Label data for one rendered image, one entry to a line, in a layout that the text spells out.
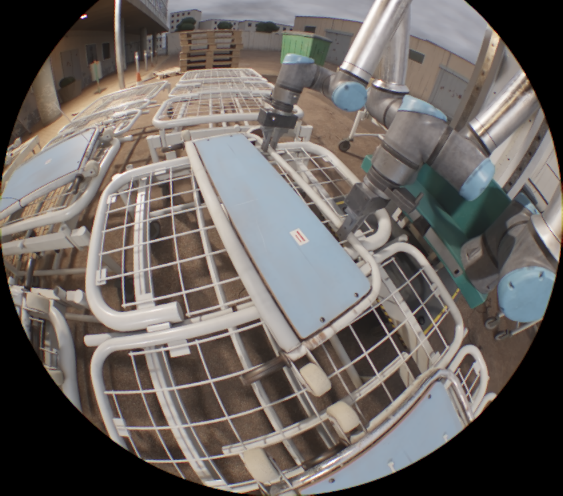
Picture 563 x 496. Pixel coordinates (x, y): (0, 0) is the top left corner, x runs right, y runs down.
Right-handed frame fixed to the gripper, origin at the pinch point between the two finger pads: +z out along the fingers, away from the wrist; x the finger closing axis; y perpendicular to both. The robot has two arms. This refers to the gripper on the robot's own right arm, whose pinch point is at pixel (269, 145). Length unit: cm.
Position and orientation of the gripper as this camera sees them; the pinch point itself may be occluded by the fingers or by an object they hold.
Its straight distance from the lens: 73.6
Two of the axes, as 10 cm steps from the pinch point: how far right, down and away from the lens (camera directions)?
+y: 5.1, 6.9, -5.2
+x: 8.0, -1.7, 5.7
